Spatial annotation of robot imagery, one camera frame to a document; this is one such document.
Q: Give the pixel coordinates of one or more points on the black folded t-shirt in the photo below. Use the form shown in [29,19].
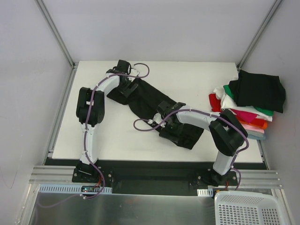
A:
[258,90]

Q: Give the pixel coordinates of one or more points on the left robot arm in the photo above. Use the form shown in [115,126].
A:
[90,111]

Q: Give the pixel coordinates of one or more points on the magenta t-shirt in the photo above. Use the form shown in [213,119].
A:
[248,117]

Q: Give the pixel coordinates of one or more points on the left aluminium frame post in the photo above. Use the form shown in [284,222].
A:
[54,30]

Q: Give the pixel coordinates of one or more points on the right aluminium frame post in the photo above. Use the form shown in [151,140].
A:
[259,33]

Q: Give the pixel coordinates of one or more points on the aluminium front rail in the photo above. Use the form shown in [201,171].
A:
[43,174]

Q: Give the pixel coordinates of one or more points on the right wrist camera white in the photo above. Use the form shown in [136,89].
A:
[155,120]

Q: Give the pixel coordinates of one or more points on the right slotted cable duct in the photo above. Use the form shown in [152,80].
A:
[205,192]

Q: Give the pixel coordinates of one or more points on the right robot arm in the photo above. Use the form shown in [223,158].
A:
[227,133]

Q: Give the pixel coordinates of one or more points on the grey t-shirt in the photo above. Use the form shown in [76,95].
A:
[253,133]

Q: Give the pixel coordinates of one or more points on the white t-shirt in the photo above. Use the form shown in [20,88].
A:
[220,94]

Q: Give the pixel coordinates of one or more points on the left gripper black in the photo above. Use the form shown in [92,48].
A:
[129,89]

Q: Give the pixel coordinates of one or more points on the slotted cable duct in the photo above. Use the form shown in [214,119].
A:
[205,192]
[69,189]

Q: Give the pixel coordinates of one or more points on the pink t-shirt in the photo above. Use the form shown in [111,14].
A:
[252,128]

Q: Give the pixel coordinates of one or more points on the red t-shirt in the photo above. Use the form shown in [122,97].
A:
[216,105]

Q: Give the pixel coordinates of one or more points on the orange t-shirt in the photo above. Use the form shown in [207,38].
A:
[262,124]

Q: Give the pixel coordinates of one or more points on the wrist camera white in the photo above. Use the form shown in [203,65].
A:
[135,72]
[155,120]

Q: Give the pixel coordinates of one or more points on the white plastic basket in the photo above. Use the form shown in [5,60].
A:
[247,208]

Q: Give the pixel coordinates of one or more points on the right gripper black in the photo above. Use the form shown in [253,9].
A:
[170,134]

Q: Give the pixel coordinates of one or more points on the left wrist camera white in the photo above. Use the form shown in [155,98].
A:
[135,72]

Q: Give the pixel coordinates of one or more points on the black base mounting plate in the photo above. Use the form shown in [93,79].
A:
[159,178]

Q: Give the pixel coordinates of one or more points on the aluminium frame post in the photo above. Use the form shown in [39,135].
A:
[259,33]
[54,30]

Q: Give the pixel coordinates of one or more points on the left slotted cable duct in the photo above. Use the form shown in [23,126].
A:
[69,189]

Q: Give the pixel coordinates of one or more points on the black printed t-shirt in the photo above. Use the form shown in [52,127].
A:
[148,103]

